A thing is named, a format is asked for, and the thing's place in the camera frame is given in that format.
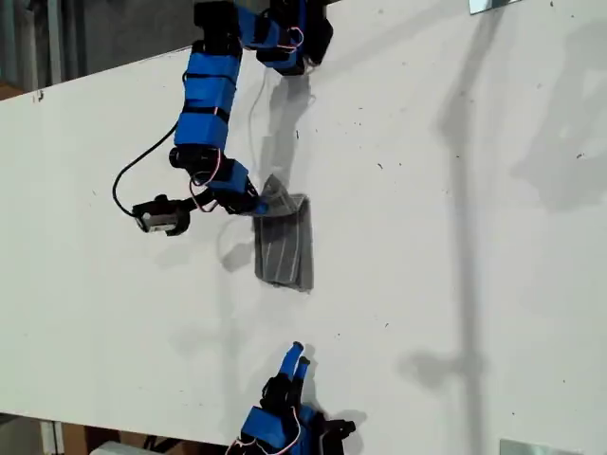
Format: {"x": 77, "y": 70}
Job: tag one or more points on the grey white-striped square towel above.
{"x": 284, "y": 251}

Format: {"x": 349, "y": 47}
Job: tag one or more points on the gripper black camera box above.
{"x": 339, "y": 433}
{"x": 159, "y": 218}

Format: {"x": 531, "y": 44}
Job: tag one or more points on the white post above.
{"x": 51, "y": 438}

